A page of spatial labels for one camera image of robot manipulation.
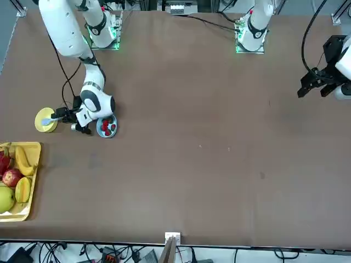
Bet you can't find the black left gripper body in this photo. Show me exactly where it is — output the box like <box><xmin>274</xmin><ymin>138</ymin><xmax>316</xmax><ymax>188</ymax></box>
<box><xmin>322</xmin><ymin>35</ymin><xmax>348</xmax><ymax>69</ymax></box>

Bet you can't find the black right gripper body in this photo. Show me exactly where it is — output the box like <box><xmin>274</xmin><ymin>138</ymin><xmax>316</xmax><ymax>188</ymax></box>
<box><xmin>67</xmin><ymin>95</ymin><xmax>93</xmax><ymax>135</ymax></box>

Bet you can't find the pale blue plastic spoon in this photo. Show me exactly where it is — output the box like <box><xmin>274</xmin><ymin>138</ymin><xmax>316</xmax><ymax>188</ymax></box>
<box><xmin>41</xmin><ymin>117</ymin><xmax>63</xmax><ymax>126</ymax></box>

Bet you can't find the yellow bowl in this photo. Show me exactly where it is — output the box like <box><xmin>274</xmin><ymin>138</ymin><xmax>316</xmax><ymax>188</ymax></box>
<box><xmin>35</xmin><ymin>107</ymin><xmax>59</xmax><ymax>134</ymax></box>

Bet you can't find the light blue bowl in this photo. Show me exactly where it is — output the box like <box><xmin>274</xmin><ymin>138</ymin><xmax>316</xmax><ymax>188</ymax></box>
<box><xmin>95</xmin><ymin>114</ymin><xmax>119</xmax><ymax>139</ymax></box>

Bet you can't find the yellow plastic tray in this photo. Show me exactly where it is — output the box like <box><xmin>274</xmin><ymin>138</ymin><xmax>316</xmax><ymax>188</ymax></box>
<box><xmin>0</xmin><ymin>141</ymin><xmax>42</xmax><ymax>222</ymax></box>

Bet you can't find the yellow banana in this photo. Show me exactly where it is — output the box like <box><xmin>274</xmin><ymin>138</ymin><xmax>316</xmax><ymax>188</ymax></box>
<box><xmin>15</xmin><ymin>145</ymin><xmax>38</xmax><ymax>176</ymax></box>

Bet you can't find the pink dragon fruit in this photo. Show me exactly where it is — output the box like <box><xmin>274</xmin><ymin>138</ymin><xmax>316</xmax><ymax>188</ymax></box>
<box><xmin>0</xmin><ymin>146</ymin><xmax>14</xmax><ymax>176</ymax></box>

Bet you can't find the red apple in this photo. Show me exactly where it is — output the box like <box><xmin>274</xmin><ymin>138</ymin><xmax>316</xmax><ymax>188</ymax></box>
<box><xmin>2</xmin><ymin>168</ymin><xmax>24</xmax><ymax>188</ymax></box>

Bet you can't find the yellow star fruit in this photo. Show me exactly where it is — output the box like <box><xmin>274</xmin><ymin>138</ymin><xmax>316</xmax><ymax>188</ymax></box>
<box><xmin>15</xmin><ymin>176</ymin><xmax>32</xmax><ymax>203</ymax></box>

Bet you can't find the large yellow-green apple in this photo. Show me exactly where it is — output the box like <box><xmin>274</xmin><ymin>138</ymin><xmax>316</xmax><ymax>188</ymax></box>
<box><xmin>0</xmin><ymin>185</ymin><xmax>16</xmax><ymax>214</ymax></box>

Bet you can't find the red and black device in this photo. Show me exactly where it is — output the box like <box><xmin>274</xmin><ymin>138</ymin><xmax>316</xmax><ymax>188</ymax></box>
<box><xmin>101</xmin><ymin>247</ymin><xmax>121</xmax><ymax>263</ymax></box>

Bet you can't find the large black power adapter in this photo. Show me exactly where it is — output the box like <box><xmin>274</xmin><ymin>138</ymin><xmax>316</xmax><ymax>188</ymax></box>
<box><xmin>5</xmin><ymin>245</ymin><xmax>32</xmax><ymax>263</ymax></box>

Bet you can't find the white power strip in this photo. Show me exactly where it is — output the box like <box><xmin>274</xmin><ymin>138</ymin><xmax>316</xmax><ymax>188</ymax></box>
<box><xmin>169</xmin><ymin>2</ymin><xmax>185</xmax><ymax>15</ymax></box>

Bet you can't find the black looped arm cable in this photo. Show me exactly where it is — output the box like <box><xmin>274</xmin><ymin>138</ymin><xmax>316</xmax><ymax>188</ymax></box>
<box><xmin>301</xmin><ymin>0</ymin><xmax>334</xmax><ymax>73</ymax></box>

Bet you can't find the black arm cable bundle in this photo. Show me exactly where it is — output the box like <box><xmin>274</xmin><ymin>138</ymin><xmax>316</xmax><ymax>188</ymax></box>
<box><xmin>46</xmin><ymin>27</ymin><xmax>83</xmax><ymax>112</ymax></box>

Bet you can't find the black table cable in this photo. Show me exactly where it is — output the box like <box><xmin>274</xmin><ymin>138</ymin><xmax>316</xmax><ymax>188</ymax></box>
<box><xmin>171</xmin><ymin>12</ymin><xmax>242</xmax><ymax>31</ymax></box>

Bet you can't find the aluminium frame post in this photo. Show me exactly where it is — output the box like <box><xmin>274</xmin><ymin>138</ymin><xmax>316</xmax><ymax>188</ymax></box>
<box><xmin>158</xmin><ymin>232</ymin><xmax>182</xmax><ymax>263</ymax></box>

